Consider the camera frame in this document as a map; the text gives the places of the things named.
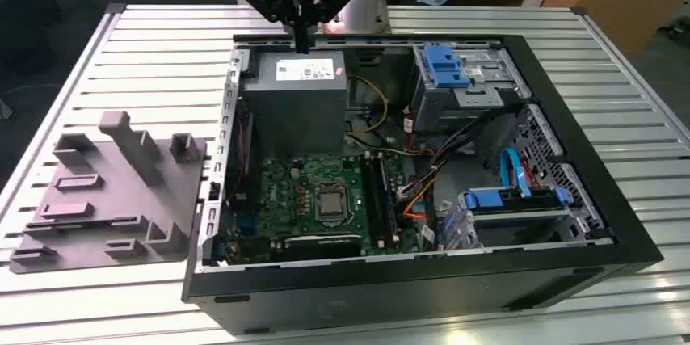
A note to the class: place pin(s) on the blue RAM stick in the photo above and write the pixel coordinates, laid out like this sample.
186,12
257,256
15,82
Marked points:
80,224

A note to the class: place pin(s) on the dark RAM stick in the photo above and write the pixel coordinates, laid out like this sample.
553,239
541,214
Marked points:
390,199

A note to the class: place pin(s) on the blue drive latch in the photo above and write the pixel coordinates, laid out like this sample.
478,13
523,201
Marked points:
445,66

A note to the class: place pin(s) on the grey power supply unit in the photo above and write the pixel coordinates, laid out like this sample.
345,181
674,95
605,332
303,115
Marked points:
297,119

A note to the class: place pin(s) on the metal drive cage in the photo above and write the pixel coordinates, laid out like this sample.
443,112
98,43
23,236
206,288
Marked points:
485,98

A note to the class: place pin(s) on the green motherboard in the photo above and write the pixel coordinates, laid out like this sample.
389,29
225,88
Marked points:
281,199

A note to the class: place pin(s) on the silver CPU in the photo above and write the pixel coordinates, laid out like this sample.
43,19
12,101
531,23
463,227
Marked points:
331,203

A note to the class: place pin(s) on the grey parts rack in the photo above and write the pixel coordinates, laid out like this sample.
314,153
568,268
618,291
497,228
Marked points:
124,199

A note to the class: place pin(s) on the hard disk in blue carrier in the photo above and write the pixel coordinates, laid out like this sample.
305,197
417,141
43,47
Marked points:
485,200

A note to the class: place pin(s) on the black graphics card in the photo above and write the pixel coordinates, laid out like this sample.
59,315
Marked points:
323,250

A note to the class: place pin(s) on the metal disk bay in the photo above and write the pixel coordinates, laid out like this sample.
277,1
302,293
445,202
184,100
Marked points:
517,216

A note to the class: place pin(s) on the dark chair base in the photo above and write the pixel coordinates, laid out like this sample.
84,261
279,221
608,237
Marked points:
680,29

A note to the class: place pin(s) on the black open PC case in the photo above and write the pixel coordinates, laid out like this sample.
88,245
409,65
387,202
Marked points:
377,296

